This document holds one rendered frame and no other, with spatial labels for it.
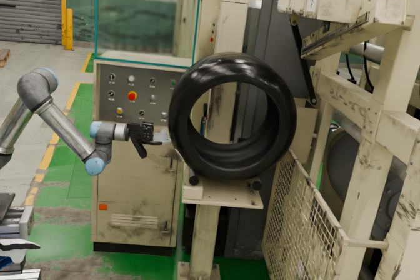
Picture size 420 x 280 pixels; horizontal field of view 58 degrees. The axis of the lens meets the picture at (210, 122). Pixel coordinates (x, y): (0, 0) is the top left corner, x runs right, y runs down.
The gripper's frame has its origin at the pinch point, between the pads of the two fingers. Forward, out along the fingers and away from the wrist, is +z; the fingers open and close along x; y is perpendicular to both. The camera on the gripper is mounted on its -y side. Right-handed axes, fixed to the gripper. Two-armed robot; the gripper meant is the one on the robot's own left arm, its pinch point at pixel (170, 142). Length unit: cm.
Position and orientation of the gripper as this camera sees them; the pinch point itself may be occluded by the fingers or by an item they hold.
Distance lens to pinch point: 171.4
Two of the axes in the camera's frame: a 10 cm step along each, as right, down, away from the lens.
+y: 1.3, -9.4, -3.1
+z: 9.9, 1.1, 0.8
